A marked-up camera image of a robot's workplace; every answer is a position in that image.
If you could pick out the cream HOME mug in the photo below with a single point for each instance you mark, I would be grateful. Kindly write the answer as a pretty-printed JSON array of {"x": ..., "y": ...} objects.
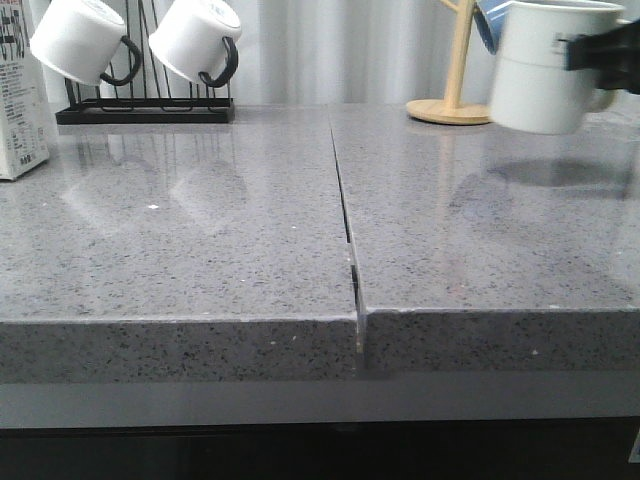
[{"x": 532, "y": 89}]

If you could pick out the black wire mug rack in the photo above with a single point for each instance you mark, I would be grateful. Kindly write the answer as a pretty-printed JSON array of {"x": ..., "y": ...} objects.
[{"x": 156, "y": 94}]

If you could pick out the right white enamel mug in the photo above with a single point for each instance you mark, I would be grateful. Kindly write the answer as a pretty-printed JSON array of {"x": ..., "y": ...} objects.
[{"x": 197, "y": 40}]

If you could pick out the white enamel mug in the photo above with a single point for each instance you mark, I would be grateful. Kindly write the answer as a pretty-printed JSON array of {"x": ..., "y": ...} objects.
[
  {"x": 79, "y": 39},
  {"x": 197, "y": 40}
]

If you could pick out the wooden mug tree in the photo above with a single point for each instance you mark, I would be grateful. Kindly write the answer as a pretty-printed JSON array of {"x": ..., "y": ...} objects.
[{"x": 451, "y": 110}]

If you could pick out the blue enamel mug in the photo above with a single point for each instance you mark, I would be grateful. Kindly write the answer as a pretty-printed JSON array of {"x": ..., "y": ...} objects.
[{"x": 489, "y": 16}]

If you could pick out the white milk carton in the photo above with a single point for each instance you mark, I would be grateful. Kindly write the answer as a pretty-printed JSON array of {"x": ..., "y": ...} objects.
[{"x": 24, "y": 110}]

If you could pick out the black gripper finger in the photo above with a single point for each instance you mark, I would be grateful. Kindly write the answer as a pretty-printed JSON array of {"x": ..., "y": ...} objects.
[{"x": 613, "y": 55}]

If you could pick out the left white enamel mug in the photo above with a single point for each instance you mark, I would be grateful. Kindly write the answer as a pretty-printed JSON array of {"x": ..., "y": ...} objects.
[{"x": 79, "y": 39}]

